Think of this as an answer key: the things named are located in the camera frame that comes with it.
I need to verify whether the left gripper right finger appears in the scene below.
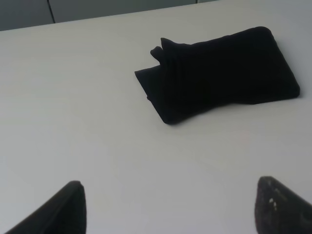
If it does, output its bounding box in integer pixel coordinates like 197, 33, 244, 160
254, 176, 312, 234

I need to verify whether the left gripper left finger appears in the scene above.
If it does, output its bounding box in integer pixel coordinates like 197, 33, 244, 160
7, 181, 86, 234

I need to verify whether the black printed t-shirt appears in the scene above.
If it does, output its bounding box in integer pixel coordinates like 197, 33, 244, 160
135, 26, 300, 125

